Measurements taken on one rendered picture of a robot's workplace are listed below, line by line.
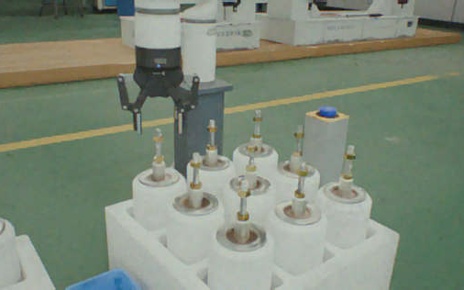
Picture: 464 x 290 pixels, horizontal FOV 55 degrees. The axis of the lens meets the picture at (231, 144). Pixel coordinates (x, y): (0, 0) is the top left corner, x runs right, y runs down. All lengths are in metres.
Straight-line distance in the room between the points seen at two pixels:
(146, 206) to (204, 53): 0.57
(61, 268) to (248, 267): 0.53
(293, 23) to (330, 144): 2.53
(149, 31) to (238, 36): 2.46
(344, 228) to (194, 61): 0.67
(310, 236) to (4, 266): 0.45
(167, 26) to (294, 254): 0.40
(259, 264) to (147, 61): 0.36
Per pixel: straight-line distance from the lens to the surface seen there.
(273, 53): 3.28
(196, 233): 0.72
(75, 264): 1.07
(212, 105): 1.29
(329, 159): 1.03
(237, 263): 0.64
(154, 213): 0.82
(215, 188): 0.87
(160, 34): 0.72
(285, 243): 0.72
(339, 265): 0.76
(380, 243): 0.84
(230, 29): 3.12
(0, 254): 0.72
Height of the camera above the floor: 0.61
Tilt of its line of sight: 22 degrees down
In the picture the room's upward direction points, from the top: 2 degrees clockwise
